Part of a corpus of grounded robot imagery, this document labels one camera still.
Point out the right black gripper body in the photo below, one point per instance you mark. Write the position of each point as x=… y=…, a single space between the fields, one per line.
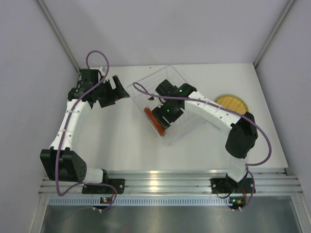
x=168 y=112

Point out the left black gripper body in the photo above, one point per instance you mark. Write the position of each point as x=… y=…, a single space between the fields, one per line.
x=112 y=92

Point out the dark red plate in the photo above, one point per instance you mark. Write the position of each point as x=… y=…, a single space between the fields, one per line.
x=157 y=120

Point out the clear wire dish rack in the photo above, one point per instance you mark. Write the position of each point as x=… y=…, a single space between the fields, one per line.
x=175 y=131

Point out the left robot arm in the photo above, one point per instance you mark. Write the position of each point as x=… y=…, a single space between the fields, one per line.
x=61 y=160

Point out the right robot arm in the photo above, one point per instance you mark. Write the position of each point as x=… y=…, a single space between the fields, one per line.
x=241 y=132

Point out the olive gold plate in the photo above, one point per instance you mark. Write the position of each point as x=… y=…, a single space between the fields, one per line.
x=232 y=102

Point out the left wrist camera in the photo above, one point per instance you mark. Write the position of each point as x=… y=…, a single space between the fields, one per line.
x=101 y=69

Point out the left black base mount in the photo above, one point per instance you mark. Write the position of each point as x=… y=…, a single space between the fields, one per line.
x=113 y=186

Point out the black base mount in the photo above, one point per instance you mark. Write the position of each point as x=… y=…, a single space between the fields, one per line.
x=229 y=186
x=113 y=186

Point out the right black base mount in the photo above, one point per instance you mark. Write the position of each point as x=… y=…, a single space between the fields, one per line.
x=229 y=186

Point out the perforated metal cable tray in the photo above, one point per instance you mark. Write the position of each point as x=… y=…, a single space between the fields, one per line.
x=145 y=201

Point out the aluminium mounting rail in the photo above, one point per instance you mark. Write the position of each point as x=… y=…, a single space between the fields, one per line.
x=268 y=182

